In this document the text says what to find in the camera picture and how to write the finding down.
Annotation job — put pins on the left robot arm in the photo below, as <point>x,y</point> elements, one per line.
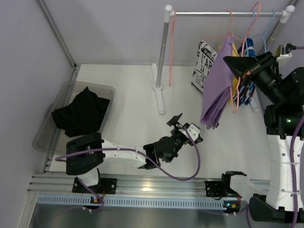
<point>85,154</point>

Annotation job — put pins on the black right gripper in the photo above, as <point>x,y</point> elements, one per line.
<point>255,68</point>

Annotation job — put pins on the grey plastic bin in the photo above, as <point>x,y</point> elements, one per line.
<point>53,140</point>

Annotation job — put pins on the blue slotted cable duct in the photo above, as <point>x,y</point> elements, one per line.
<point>112,201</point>

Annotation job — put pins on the aluminium mounting rail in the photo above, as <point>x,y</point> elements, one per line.
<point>127,185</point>

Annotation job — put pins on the light blue hanger with trousers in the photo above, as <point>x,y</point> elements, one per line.
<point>244,40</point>

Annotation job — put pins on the black white print trousers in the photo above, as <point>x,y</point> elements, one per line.
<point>204,61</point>

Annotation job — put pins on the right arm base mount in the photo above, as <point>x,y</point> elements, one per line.
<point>220,189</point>

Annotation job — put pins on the pink hanger of black trousers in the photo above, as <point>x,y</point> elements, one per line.
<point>173,20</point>

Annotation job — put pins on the purple trousers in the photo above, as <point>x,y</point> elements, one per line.
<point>216,89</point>

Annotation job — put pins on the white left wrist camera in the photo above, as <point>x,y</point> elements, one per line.
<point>194,132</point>

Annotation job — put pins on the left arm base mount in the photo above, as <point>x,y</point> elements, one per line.
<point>105,185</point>

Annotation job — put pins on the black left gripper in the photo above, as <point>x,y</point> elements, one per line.
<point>180,130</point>

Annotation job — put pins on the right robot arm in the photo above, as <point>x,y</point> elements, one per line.
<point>284,121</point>

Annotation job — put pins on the yellow trousers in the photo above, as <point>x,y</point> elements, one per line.
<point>227,77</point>

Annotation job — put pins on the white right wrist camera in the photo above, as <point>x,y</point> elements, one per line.
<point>284,54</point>

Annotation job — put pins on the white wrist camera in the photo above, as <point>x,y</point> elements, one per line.
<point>284,54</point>
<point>194,132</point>

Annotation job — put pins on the white metal clothes rack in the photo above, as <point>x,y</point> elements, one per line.
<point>158,68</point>

